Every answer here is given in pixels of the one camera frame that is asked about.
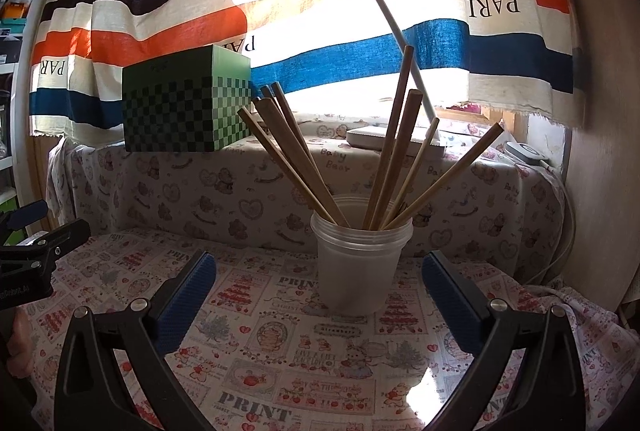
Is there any white cable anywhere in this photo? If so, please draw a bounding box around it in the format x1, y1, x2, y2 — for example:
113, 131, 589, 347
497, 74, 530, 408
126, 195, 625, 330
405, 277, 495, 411
522, 161, 581, 292

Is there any green checkered box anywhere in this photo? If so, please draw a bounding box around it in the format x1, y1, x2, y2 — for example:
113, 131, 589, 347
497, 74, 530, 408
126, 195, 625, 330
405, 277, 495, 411
122, 44, 252, 153

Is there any white frame pole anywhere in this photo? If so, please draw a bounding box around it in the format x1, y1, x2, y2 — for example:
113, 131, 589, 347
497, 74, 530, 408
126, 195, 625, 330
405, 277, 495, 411
10, 0, 66, 212

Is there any person's left hand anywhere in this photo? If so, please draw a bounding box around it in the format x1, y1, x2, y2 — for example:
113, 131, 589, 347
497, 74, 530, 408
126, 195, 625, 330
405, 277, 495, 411
0, 310, 37, 379

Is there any strawberry print tablecloth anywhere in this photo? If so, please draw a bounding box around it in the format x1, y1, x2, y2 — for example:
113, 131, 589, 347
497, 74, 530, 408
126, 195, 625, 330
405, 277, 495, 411
15, 226, 631, 431

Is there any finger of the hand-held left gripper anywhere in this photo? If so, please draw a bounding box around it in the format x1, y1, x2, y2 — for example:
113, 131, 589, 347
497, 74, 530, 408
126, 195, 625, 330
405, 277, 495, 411
0, 218, 92, 262
0, 200, 49, 234

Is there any white charger device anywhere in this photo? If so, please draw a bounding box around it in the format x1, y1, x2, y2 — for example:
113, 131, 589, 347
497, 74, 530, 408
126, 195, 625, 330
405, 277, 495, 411
505, 141, 551, 164

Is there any white desk lamp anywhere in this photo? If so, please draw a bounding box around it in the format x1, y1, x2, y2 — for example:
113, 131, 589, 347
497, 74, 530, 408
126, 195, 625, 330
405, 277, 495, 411
276, 0, 447, 149

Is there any translucent plastic cup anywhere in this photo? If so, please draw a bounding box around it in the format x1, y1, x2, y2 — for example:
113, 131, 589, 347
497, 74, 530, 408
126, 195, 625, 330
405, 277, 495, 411
310, 195, 414, 316

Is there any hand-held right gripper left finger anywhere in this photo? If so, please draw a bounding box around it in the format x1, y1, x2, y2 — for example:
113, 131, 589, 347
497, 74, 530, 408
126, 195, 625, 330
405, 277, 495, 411
54, 248, 218, 431

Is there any striped printed curtain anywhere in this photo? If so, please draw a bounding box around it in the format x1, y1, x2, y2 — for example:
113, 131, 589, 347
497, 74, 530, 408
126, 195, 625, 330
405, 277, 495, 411
27, 0, 586, 139

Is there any wooden window frame post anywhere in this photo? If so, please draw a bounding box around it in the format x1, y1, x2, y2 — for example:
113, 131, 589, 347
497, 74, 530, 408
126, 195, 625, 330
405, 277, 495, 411
500, 108, 529, 138

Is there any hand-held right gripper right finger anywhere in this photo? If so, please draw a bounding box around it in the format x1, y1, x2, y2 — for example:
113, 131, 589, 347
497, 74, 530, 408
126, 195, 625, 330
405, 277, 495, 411
421, 249, 587, 431

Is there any pile of wooden chopsticks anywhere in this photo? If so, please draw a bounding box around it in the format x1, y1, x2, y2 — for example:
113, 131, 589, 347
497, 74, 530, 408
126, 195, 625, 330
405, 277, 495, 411
236, 45, 505, 232

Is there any storage shelf with boxes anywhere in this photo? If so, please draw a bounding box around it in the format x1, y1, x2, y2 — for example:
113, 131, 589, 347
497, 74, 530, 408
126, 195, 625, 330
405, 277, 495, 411
0, 0, 56, 222

